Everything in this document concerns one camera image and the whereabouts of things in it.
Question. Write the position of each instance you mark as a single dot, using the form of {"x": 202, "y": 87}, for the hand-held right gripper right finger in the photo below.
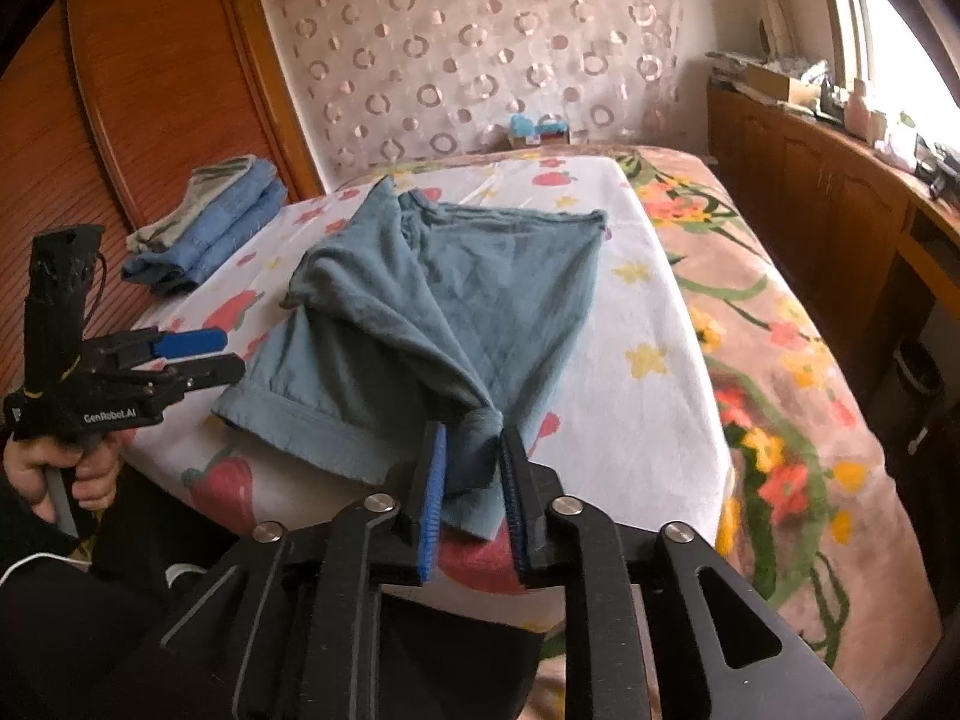
{"x": 514, "y": 499}

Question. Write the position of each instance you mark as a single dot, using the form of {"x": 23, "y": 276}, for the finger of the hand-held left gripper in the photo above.
{"x": 214, "y": 371}
{"x": 187, "y": 342}

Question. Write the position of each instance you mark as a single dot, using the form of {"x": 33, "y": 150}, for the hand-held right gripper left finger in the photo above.
{"x": 432, "y": 502}

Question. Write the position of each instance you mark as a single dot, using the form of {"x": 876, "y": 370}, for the teal pants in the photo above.
{"x": 420, "y": 300}

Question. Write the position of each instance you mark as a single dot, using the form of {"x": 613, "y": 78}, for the person's left hand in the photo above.
{"x": 96, "y": 481}

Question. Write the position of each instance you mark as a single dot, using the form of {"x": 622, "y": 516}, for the folded blue jeans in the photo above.
{"x": 225, "y": 229}

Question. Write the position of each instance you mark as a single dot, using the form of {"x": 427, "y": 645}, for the folded grey garment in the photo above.
{"x": 187, "y": 202}

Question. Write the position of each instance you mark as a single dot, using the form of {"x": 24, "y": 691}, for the white floral bed sheet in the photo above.
{"x": 637, "y": 330}

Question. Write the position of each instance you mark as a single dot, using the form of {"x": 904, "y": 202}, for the pink floral blanket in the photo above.
{"x": 787, "y": 360}

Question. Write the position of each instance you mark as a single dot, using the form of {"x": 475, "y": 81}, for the small box with blue item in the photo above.
{"x": 536, "y": 131}

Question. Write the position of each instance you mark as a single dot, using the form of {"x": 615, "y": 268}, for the wooden side cabinet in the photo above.
{"x": 810, "y": 187}

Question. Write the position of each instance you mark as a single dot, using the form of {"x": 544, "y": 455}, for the cardboard box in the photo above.
{"x": 780, "y": 82}

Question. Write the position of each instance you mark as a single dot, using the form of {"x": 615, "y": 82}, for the pale pink bottle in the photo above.
{"x": 857, "y": 105}

